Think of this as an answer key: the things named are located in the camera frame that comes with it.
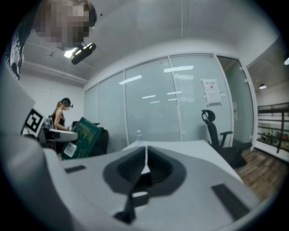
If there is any white paper notice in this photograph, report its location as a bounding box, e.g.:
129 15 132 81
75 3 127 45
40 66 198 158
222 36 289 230
201 78 222 107

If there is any green and white packet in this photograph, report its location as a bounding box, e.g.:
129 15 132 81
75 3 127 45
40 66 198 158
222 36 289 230
61 116 103 160

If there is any black metal rack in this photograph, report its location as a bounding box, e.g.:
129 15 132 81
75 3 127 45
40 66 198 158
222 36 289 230
256 102 289 157

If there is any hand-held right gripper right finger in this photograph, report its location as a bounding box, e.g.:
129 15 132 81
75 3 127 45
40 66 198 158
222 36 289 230
135 145 261 231

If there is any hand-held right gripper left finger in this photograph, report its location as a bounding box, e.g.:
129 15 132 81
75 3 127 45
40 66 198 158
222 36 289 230
42 146 150 231

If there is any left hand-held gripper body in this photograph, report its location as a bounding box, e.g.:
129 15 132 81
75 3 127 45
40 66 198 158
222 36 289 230
1 60 45 138

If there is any person's black printed top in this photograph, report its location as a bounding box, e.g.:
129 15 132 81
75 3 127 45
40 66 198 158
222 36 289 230
4 22 26 81

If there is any black head-worn camera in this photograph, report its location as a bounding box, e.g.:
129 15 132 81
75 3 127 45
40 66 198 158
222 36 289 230
70 42 97 65

